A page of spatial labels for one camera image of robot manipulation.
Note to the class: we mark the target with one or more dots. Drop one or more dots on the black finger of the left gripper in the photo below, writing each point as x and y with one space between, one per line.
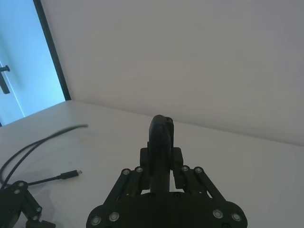
23 197

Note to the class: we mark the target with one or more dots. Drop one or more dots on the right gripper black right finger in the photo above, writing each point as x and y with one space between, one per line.
190 178

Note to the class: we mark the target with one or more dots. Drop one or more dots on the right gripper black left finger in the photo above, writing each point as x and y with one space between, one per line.
158 152

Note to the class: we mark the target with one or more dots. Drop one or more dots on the glass door with black frame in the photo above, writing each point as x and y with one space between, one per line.
26 59

